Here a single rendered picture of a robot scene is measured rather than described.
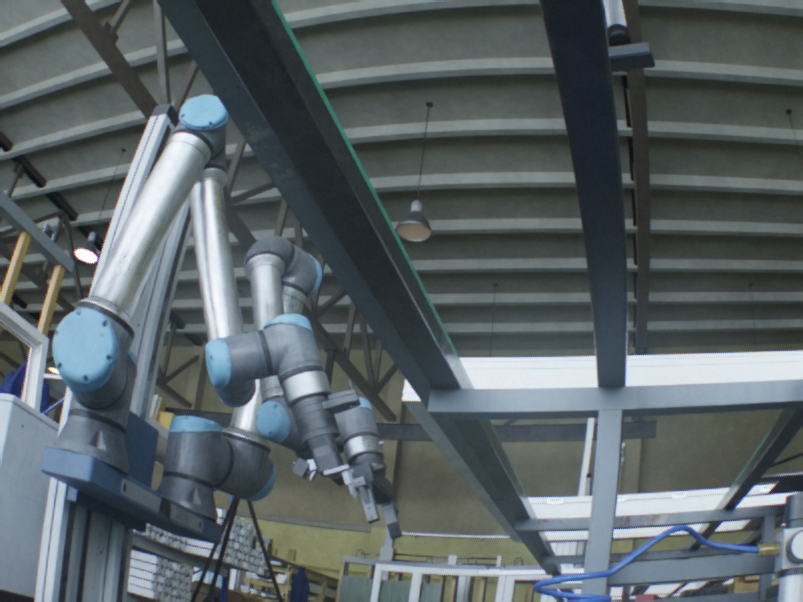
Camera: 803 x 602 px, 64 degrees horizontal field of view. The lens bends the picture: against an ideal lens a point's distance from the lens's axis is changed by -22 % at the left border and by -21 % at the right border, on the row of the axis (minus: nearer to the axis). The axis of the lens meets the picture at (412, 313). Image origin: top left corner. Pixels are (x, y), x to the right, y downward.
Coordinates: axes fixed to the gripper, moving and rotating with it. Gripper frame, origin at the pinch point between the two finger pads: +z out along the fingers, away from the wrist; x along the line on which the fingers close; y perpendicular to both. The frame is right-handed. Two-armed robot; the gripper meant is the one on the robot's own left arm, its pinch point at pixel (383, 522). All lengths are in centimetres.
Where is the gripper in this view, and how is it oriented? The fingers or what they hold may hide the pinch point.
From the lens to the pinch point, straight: 178.2
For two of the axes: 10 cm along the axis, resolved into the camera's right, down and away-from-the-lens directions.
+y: 9.1, -4.0, -1.3
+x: 3.5, 5.3, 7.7
